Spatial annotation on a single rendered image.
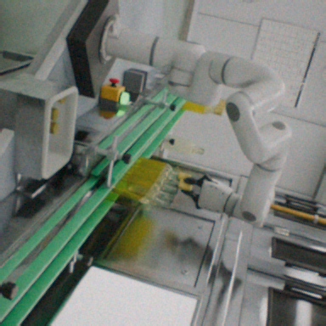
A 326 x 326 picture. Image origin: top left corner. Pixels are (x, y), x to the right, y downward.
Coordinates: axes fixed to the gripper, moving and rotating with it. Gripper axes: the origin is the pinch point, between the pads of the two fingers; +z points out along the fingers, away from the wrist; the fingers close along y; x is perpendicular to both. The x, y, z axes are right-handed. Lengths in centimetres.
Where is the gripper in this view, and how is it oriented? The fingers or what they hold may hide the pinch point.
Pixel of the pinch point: (188, 186)
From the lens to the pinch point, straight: 156.9
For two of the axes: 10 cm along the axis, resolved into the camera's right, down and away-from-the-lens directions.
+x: -4.9, 3.2, -8.1
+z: -8.5, -3.7, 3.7
